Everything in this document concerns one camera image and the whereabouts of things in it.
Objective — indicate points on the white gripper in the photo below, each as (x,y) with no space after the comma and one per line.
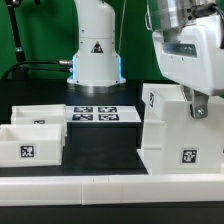
(200,66)

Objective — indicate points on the white drawer box front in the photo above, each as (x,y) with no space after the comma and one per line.
(31,145)

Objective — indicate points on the white drawer box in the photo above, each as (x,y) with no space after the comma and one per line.
(40,114)
(31,145)

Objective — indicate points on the white drawer box rear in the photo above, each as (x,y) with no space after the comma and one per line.
(40,114)

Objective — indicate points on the white marker plate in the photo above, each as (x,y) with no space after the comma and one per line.
(102,114)

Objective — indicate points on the black tripod pole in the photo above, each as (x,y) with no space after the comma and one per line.
(18,72)

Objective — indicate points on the white drawer cabinet frame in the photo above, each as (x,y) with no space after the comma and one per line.
(173,142)

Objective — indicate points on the white front rail barrier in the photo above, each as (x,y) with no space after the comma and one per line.
(108,189)

